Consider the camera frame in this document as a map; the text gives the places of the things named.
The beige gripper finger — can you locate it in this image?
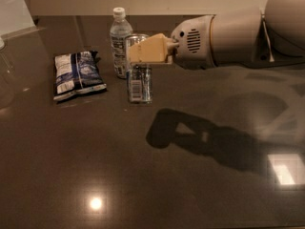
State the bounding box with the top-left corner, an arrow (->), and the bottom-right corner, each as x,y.
128,33 -> 179,63
142,55 -> 173,65

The silver blue redbull can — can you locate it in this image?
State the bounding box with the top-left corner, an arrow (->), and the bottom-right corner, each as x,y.
125,33 -> 153,104

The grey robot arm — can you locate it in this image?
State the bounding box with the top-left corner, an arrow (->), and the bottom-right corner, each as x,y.
127,0 -> 305,70

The clear plastic water bottle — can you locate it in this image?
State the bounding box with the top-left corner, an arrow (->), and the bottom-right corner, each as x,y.
110,7 -> 132,79

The blue white snack bag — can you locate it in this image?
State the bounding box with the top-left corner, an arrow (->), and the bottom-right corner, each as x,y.
53,51 -> 107,102

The clear glass at left edge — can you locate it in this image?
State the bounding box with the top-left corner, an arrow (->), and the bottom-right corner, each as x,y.
0,37 -> 15,109

